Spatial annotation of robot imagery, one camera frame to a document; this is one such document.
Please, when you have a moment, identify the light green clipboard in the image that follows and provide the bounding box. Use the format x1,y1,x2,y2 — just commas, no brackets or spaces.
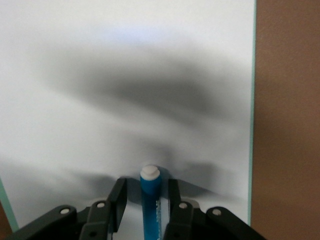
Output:
0,0,258,240

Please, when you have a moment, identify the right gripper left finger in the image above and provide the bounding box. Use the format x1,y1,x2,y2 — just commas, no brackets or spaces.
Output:
6,177,128,240

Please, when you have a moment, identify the blue marker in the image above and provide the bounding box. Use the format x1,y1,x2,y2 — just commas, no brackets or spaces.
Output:
139,164,171,240

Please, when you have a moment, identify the white paper sheet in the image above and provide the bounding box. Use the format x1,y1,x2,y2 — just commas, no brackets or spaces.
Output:
0,0,255,240

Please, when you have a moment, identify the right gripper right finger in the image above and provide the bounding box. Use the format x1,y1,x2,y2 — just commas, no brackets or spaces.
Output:
162,178,267,240

